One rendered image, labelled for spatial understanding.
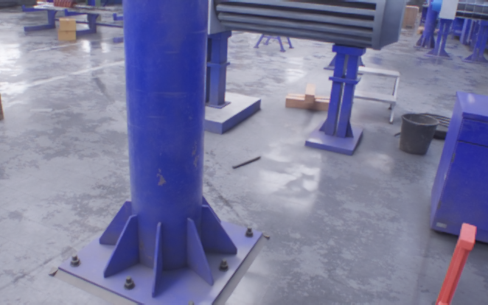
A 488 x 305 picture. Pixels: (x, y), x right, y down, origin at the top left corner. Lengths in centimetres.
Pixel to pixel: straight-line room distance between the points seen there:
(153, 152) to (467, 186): 165
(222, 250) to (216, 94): 217
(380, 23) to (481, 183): 138
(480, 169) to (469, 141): 17
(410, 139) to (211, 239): 219
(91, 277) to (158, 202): 47
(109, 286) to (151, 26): 109
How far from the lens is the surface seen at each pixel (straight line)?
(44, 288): 201
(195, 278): 190
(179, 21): 152
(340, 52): 345
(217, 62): 386
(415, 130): 364
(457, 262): 108
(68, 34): 864
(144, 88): 157
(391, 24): 324
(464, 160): 239
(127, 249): 192
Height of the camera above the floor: 128
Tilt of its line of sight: 23 degrees down
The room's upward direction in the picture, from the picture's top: 4 degrees clockwise
